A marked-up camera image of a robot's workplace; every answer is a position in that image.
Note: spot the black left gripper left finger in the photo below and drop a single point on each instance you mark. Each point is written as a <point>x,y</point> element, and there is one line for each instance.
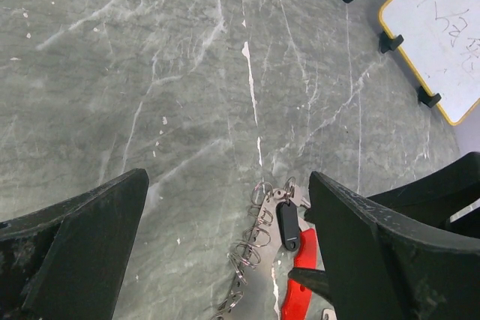
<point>68,260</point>

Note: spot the black whiteboard foot left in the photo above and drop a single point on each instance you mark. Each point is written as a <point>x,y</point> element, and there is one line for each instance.
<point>387,44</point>

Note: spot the yellow framed whiteboard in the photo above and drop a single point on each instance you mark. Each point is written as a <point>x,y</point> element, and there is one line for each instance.
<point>441,46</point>

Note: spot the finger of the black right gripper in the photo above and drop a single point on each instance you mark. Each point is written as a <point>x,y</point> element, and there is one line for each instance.
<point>314,280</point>
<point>433,199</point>

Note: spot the red handled metal key holder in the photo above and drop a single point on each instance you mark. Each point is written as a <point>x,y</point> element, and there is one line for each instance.
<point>253,259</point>

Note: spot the black whiteboard foot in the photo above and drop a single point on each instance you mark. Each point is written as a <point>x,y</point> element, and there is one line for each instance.
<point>428,100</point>
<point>387,44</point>

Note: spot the black whiteboard foot right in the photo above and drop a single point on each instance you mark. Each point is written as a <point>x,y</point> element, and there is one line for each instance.
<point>428,100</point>

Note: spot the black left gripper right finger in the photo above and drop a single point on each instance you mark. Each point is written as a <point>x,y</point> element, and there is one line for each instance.
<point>384,265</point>

